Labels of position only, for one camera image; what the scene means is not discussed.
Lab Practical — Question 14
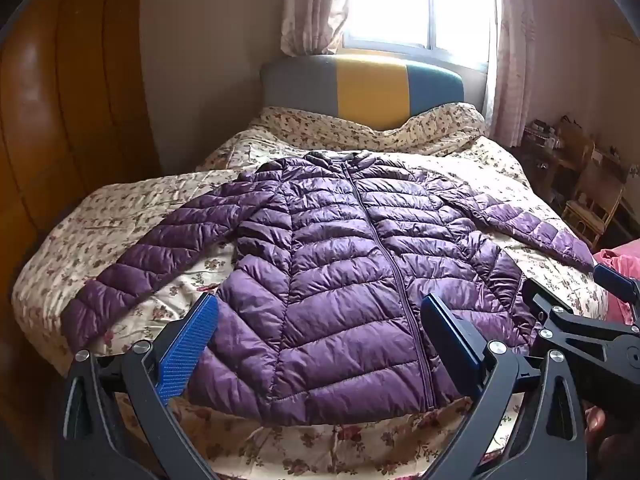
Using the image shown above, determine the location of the pink cloth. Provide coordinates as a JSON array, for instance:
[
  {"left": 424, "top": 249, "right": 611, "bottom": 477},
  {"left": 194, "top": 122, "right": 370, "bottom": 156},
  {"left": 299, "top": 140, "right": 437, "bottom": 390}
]
[{"left": 592, "top": 242, "right": 640, "bottom": 322}]

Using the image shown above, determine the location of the purple puffer jacket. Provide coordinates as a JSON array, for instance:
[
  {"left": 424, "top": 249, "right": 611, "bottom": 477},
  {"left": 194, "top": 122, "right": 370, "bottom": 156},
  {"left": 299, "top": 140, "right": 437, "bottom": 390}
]
[{"left": 61, "top": 150, "right": 596, "bottom": 428}]

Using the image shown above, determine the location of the long pink floral curtain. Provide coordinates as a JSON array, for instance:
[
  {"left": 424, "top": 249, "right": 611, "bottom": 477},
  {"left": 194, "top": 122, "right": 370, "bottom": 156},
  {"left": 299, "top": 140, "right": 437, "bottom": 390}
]
[{"left": 482, "top": 0, "right": 537, "bottom": 149}]

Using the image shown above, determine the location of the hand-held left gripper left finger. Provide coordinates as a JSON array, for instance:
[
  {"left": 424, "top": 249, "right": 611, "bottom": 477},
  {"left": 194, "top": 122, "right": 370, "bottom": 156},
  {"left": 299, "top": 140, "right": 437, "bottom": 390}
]
[{"left": 62, "top": 293, "right": 221, "bottom": 480}]

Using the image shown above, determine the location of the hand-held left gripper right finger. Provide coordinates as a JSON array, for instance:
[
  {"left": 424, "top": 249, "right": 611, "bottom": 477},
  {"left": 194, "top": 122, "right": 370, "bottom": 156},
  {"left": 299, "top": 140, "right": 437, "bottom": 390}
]
[{"left": 420, "top": 293, "right": 589, "bottom": 480}]

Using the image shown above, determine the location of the window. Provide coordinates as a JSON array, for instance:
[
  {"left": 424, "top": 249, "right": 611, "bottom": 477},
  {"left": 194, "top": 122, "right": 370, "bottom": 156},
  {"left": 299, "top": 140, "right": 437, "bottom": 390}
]
[{"left": 342, "top": 0, "right": 494, "bottom": 68}]

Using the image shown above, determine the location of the grey yellow teal headboard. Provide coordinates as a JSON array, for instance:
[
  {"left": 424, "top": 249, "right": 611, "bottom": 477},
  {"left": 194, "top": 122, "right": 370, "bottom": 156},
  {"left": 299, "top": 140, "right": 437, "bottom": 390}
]
[{"left": 260, "top": 54, "right": 463, "bottom": 132}]

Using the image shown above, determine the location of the person's right hand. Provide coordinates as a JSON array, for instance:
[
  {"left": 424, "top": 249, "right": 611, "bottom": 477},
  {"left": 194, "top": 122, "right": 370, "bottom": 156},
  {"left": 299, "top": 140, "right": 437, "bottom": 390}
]
[{"left": 583, "top": 403, "right": 632, "bottom": 472}]

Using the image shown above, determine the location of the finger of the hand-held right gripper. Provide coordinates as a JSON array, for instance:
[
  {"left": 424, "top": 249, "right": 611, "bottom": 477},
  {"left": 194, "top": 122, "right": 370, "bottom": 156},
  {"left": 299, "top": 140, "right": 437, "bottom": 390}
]
[
  {"left": 593, "top": 263, "right": 640, "bottom": 312},
  {"left": 521, "top": 277, "right": 640, "bottom": 357}
]

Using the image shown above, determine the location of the wooden wardrobe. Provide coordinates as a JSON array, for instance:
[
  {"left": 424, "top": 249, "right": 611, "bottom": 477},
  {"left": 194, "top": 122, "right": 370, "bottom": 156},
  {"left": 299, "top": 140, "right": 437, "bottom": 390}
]
[{"left": 0, "top": 0, "right": 162, "bottom": 411}]

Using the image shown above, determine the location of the floral pillow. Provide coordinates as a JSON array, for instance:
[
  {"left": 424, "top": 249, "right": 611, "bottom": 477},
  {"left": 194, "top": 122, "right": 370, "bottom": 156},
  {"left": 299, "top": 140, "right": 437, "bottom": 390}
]
[{"left": 247, "top": 101, "right": 488, "bottom": 157}]

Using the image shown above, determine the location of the short pink floral curtain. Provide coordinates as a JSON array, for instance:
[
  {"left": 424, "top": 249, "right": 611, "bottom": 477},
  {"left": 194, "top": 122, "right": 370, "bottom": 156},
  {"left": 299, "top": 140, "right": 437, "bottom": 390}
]
[{"left": 280, "top": 0, "right": 363, "bottom": 56}]

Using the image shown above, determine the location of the large-floral quilt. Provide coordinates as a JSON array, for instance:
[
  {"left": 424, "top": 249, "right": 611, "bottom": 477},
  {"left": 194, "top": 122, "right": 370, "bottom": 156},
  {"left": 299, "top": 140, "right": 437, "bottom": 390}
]
[{"left": 11, "top": 132, "right": 608, "bottom": 480}]

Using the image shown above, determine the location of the cluttered wooden desk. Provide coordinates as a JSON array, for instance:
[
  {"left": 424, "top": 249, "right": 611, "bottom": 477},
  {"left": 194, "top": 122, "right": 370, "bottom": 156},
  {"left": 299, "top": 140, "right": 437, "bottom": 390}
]
[{"left": 520, "top": 116, "right": 640, "bottom": 211}]

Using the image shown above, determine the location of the wooden chair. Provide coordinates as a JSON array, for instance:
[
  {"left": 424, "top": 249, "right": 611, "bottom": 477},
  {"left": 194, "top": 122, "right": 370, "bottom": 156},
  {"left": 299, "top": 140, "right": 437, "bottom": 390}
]
[{"left": 562, "top": 130, "right": 629, "bottom": 250}]

